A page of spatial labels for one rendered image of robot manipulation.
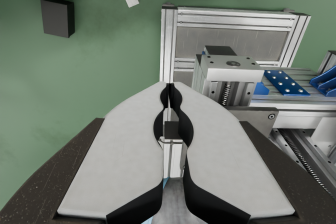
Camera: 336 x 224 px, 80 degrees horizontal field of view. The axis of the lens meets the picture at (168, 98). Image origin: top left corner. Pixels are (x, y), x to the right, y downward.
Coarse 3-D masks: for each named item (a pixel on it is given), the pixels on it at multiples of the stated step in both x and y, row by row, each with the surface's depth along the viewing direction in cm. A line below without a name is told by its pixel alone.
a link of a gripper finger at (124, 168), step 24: (144, 96) 10; (120, 120) 8; (144, 120) 8; (96, 144) 7; (120, 144) 7; (144, 144) 7; (96, 168) 6; (120, 168) 6; (144, 168) 6; (72, 192) 6; (96, 192) 6; (120, 192) 6; (144, 192) 6; (72, 216) 5; (96, 216) 5; (120, 216) 6; (144, 216) 6
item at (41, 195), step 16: (96, 128) 8; (80, 144) 7; (48, 160) 6; (64, 160) 6; (80, 160) 6; (32, 176) 6; (48, 176) 6; (64, 176) 6; (16, 192) 5; (32, 192) 6; (48, 192) 6; (64, 192) 6; (16, 208) 5; (32, 208) 5; (48, 208) 5
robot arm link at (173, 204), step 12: (168, 180) 40; (180, 180) 40; (168, 192) 37; (180, 192) 37; (168, 204) 36; (180, 204) 36; (156, 216) 35; (168, 216) 35; (180, 216) 35; (192, 216) 35
